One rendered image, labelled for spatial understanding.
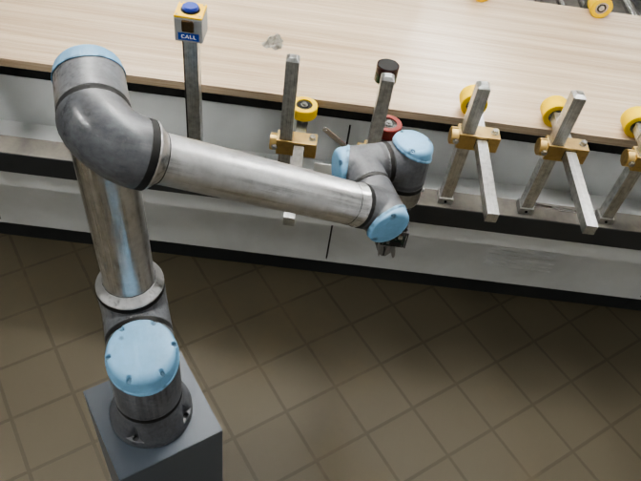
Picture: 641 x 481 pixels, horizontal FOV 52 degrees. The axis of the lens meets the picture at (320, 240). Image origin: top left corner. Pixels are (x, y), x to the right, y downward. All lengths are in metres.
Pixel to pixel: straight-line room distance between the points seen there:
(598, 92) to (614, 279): 0.79
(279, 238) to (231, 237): 0.19
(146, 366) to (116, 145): 0.55
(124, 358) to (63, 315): 1.19
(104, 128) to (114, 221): 0.31
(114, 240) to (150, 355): 0.26
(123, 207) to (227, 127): 0.95
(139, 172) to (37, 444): 1.47
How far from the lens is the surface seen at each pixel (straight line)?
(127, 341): 1.45
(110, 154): 1.03
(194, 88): 1.83
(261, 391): 2.36
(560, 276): 2.73
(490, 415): 2.48
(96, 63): 1.13
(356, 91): 2.05
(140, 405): 1.48
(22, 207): 2.72
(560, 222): 2.14
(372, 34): 2.34
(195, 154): 1.07
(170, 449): 1.62
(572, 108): 1.88
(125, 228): 1.32
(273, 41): 2.21
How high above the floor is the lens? 2.07
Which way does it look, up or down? 48 degrees down
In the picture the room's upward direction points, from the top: 9 degrees clockwise
